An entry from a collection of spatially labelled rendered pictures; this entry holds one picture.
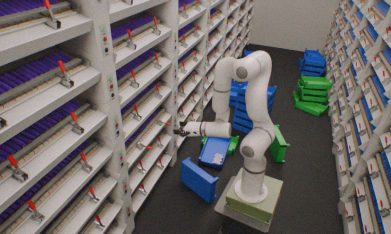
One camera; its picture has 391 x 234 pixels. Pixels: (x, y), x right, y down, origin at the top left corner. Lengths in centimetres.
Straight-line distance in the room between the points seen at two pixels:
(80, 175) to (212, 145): 141
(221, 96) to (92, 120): 62
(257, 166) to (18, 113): 106
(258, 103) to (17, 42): 93
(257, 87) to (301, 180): 127
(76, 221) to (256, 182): 89
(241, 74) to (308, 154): 164
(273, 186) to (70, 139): 114
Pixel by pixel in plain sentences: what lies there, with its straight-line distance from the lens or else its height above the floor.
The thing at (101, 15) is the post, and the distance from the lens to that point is 114.
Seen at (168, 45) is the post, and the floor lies 101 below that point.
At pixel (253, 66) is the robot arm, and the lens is 118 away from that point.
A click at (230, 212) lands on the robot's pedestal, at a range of 166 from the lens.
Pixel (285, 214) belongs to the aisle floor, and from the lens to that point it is 212.
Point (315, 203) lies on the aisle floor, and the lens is 227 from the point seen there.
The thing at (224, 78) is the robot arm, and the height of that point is 102.
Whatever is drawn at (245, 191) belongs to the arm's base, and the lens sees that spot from 161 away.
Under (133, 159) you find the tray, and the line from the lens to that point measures 161.
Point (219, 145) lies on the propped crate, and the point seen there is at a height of 7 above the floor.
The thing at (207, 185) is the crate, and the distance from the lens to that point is 195.
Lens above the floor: 157
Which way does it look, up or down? 34 degrees down
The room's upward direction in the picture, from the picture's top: 4 degrees clockwise
